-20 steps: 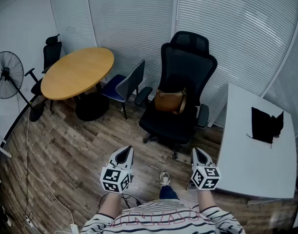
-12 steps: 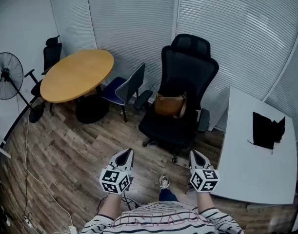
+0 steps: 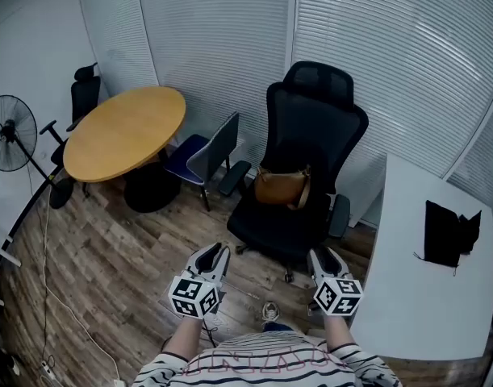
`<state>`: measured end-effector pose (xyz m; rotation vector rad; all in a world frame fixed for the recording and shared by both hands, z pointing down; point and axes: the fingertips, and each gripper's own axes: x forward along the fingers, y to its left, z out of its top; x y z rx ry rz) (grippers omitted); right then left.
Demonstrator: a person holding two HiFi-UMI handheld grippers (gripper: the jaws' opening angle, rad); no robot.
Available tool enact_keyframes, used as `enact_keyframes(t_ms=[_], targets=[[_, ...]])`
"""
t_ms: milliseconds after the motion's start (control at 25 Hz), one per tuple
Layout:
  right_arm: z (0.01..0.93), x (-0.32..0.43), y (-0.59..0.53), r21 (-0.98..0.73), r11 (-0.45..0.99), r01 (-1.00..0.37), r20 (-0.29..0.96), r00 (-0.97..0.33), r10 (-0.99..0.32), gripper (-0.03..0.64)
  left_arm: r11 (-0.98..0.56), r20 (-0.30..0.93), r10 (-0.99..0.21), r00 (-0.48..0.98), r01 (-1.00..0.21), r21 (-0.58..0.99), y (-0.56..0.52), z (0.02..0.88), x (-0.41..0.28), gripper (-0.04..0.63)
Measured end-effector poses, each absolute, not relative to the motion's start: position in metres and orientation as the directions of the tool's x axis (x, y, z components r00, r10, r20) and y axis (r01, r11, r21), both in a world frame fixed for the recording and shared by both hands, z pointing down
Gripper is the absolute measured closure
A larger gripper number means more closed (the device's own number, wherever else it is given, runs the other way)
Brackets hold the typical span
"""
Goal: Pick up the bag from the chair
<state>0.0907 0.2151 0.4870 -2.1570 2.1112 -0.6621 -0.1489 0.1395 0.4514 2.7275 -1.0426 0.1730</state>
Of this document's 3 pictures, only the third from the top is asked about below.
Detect white floor cable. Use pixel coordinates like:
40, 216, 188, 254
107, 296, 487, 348
26, 163, 122, 383

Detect brown leather bag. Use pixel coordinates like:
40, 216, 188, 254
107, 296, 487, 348
253, 164, 313, 211

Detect person's striped shirt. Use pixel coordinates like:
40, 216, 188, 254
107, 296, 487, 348
131, 331, 403, 387

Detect black standing fan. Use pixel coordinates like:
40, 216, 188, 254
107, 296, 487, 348
0, 94, 75, 210

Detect black mesh office chair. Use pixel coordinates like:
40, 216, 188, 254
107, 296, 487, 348
218, 60, 370, 284

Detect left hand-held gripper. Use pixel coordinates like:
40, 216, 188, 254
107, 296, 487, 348
167, 242, 232, 321

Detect person's blue trouser leg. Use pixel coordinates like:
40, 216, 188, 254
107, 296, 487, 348
261, 321, 294, 334

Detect person's shoe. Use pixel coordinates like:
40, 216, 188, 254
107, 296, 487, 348
261, 301, 281, 323

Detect black cloth pouch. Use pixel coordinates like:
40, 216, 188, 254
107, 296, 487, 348
412, 199, 483, 277

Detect blue and grey chair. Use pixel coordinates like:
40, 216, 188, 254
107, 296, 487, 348
164, 110, 241, 212

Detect white window blind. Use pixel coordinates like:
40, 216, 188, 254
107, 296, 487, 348
136, 0, 298, 169
77, 0, 161, 101
290, 0, 493, 201

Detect white cabinet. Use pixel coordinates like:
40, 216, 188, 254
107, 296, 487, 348
348, 153, 388, 230

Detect person's right forearm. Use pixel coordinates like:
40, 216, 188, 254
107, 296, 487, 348
322, 314, 358, 351

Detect round wooden table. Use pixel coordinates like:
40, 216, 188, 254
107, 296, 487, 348
62, 85, 187, 214

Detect person's left forearm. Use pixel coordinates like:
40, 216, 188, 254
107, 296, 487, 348
162, 314, 209, 363

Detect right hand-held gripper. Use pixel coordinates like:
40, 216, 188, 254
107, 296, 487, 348
307, 247, 365, 319

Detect white desk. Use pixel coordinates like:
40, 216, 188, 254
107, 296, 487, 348
349, 153, 493, 361

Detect black office chair with armrests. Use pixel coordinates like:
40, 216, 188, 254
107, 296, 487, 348
39, 61, 102, 169

